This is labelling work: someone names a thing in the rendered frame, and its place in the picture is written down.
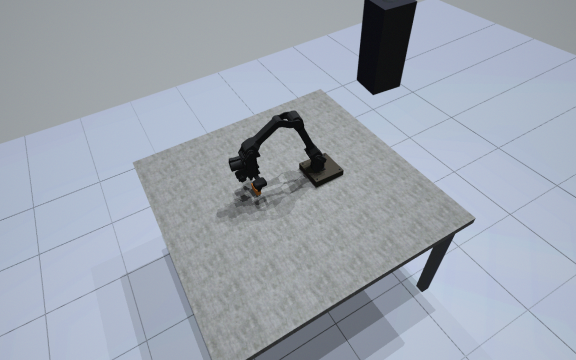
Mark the orange block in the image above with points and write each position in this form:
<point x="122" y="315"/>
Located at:
<point x="255" y="190"/>

